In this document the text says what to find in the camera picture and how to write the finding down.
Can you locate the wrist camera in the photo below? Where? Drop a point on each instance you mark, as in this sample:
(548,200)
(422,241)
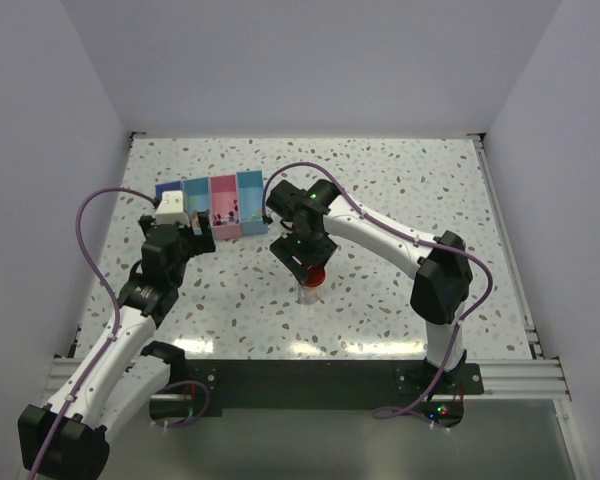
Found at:
(274,221)
(172,209)

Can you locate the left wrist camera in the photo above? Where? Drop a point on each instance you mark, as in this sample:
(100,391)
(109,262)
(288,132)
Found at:
(172,209)

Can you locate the pink candy bin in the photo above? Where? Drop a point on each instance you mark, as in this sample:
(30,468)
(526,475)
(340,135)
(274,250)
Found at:
(225,207)

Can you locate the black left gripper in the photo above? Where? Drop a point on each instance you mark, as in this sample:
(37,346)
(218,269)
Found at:
(199,242)

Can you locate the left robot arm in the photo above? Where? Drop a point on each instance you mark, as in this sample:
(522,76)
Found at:
(70,436)

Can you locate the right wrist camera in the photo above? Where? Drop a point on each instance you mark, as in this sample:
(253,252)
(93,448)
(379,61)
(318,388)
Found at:
(274,221)

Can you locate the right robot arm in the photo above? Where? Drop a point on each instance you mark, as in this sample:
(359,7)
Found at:
(437,265)

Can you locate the blue end candy bin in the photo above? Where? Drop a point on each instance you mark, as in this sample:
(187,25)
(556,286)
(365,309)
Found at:
(250,187)

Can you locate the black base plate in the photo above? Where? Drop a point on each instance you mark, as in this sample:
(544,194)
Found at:
(356,385)

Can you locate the clear plastic jar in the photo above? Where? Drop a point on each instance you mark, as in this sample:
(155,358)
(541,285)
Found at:
(308,294)

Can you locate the red jar lid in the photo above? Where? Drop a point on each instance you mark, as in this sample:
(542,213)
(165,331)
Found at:
(316,276)

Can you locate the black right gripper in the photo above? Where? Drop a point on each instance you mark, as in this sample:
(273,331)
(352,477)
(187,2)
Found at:
(283,248)

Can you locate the purple candy bin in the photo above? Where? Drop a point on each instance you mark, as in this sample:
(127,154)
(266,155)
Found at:
(161,188)

